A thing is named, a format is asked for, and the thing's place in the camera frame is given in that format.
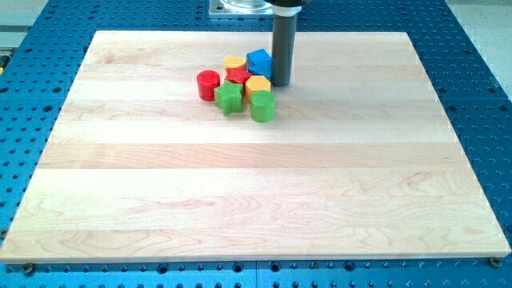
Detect green cylinder block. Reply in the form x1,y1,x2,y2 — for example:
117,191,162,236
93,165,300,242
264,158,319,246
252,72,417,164
250,90,275,122

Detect yellow hexagon block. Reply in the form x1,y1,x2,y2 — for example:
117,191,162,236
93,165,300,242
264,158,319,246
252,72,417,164
245,75,271,101

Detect green star block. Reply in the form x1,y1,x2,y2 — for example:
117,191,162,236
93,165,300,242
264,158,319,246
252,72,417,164
214,80,242,115

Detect red star block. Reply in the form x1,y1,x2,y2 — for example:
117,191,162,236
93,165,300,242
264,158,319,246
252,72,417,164
225,68,252,93

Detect red cylinder block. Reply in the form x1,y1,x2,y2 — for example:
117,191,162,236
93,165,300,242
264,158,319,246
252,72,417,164
196,70,220,102

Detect blue cube block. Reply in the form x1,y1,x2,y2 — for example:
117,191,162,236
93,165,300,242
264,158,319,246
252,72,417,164
246,49,272,80

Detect yellow heart block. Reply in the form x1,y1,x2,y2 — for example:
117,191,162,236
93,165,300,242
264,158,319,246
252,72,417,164
223,54,246,71

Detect wooden board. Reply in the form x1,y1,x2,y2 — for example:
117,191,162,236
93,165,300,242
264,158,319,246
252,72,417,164
1,30,510,263

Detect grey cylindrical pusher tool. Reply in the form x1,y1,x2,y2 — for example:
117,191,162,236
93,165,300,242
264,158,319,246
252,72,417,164
266,0,307,86

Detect blue perforated table plate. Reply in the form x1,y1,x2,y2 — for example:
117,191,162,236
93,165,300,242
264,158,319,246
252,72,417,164
1,1,511,287

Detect left board clamp screw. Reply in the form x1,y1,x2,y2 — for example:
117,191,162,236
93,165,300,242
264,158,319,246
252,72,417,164
22,263,35,276

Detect board clamp screw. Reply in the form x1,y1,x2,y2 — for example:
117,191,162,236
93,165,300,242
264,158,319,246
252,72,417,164
488,257,502,268
22,263,35,276

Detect right board clamp screw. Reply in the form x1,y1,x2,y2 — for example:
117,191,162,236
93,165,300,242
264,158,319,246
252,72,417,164
488,257,502,268

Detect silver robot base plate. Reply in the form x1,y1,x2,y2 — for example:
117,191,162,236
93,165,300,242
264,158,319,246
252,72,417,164
209,0,272,17

